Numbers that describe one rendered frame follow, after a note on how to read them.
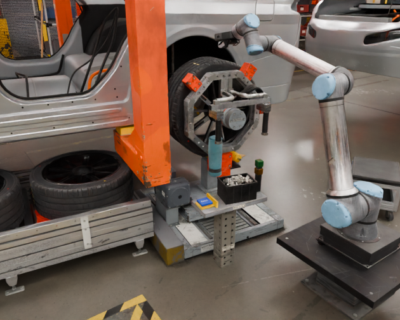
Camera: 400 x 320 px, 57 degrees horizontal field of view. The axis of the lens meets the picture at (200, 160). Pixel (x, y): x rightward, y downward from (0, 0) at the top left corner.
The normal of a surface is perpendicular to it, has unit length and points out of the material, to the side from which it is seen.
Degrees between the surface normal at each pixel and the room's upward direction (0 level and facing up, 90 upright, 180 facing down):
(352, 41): 87
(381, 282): 0
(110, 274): 0
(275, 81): 90
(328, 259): 0
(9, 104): 92
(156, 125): 90
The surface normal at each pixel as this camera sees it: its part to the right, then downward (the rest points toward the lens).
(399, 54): -0.39, 0.37
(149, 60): 0.46, 0.35
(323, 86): -0.84, 0.07
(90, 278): 0.00, -0.92
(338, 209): -0.81, 0.28
